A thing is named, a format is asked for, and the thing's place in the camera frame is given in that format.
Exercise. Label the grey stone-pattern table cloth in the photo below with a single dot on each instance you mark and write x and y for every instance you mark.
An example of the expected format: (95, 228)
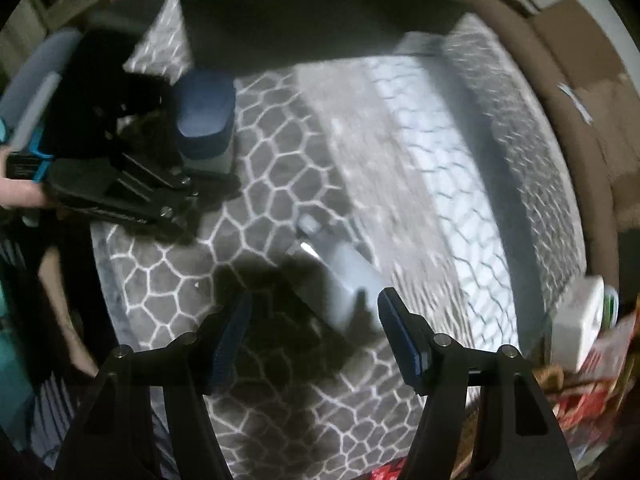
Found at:
(437, 165)

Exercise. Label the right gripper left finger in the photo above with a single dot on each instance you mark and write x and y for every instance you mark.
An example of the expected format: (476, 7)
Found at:
(205, 357)

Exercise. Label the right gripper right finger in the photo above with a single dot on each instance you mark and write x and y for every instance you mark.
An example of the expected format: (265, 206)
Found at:
(419, 352)

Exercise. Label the black storage bin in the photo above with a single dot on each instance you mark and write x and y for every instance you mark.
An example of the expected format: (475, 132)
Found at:
(249, 36)

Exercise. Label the blue-lid vaseline jar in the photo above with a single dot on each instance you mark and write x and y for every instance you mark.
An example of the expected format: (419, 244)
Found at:
(203, 115)

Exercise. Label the white wipes box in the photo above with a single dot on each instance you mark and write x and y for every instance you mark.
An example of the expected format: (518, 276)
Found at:
(588, 307)

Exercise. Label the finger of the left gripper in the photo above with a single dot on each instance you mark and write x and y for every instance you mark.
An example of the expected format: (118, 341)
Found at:
(162, 220)
(138, 175)

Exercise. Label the person's left hand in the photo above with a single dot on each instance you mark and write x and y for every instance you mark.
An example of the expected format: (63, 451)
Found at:
(19, 193)

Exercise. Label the brown sofa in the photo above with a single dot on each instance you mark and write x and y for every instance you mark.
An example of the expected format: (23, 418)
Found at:
(593, 108)

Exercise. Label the grey bottle with cap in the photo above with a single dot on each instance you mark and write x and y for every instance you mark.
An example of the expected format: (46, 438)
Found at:
(334, 280)

